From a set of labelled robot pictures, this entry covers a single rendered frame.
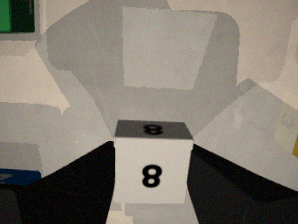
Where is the blue block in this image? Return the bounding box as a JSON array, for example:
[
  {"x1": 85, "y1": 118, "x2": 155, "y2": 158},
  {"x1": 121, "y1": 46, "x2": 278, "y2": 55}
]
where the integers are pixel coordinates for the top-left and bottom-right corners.
[{"x1": 0, "y1": 169, "x2": 41, "y2": 185}]

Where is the yellow block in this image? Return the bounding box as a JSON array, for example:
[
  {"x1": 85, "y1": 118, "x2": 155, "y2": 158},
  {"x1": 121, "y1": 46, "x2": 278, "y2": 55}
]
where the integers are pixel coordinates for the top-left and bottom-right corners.
[{"x1": 291, "y1": 136, "x2": 298, "y2": 159}]

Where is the green block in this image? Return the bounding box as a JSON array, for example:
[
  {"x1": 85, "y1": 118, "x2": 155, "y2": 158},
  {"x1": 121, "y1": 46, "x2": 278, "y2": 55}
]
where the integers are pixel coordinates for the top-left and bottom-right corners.
[{"x1": 0, "y1": 0, "x2": 35, "y2": 34}]

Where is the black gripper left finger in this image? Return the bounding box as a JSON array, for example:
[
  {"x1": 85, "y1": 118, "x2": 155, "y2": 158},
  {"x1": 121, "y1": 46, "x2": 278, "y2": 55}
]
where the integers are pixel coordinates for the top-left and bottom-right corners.
[{"x1": 0, "y1": 141, "x2": 116, "y2": 224}]

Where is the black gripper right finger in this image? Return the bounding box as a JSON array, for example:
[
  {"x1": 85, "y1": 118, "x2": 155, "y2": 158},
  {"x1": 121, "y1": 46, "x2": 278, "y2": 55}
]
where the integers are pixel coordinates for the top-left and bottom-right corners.
[{"x1": 186, "y1": 144, "x2": 298, "y2": 224}]

